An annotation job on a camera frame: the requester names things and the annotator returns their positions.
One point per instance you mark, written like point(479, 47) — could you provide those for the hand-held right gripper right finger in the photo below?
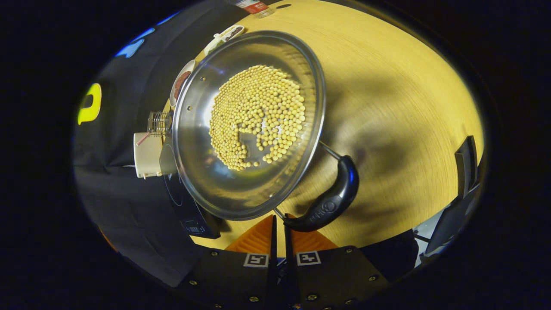
point(289, 275)

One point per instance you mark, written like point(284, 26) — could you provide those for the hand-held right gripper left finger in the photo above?
point(273, 275)

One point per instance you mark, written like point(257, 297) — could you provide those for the stainless steel pot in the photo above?
point(241, 189)

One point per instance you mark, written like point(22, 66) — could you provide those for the black induction cooktop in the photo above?
point(183, 206)

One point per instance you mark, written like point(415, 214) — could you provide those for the pile of yellow soybeans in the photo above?
point(258, 116)

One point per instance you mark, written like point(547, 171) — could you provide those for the white toaster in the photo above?
point(148, 159)

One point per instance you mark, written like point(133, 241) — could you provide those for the white pink utensil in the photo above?
point(143, 138)

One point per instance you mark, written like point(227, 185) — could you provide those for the white oval plate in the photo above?
point(174, 92)

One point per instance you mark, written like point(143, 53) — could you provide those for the dark chair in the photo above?
point(467, 163)

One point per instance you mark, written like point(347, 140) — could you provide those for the red meat slices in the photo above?
point(181, 84)

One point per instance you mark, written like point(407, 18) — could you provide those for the white divided dish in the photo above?
point(224, 38)

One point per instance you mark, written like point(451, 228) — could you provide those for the clear water bottle red label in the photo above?
point(254, 6)

